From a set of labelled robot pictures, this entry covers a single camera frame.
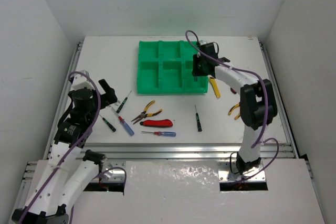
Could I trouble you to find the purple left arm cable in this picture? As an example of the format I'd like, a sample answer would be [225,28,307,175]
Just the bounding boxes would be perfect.
[18,71,128,224]

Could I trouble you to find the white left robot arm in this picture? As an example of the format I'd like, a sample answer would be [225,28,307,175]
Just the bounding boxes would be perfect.
[12,78,118,223]

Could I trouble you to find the aluminium front rail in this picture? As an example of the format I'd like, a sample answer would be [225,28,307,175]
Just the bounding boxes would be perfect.
[22,141,298,184]

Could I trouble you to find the green six-compartment bin tray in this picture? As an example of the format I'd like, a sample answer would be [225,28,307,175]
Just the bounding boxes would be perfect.
[136,40,208,95]

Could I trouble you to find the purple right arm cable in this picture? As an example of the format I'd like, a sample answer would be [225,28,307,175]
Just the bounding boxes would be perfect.
[185,30,280,185]

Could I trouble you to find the yellow handle needle-nose pliers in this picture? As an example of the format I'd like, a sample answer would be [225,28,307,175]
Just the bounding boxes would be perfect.
[132,100,163,124]

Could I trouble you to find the red black box cutter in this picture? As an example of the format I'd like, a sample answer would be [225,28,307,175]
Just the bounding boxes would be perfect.
[230,88,237,94]

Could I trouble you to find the yellow black utility knife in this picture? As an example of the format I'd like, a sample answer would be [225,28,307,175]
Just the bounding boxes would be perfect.
[208,77,221,99]

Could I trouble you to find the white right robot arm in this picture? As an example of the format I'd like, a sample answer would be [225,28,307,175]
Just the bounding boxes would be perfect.
[192,42,278,175]

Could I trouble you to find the blue red handle screwdriver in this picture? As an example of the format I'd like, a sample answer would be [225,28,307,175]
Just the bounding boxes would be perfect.
[111,108,134,136]

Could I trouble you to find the red black utility knife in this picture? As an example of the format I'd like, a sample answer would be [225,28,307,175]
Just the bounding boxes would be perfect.
[140,119,173,128]

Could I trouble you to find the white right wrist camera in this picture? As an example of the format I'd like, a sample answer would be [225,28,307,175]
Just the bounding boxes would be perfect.
[196,40,208,47]

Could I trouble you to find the small blue red screwdriver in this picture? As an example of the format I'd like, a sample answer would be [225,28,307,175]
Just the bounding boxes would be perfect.
[141,131,176,137]

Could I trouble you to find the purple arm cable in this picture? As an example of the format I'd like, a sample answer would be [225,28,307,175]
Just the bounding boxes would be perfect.
[185,30,280,185]
[18,71,128,224]

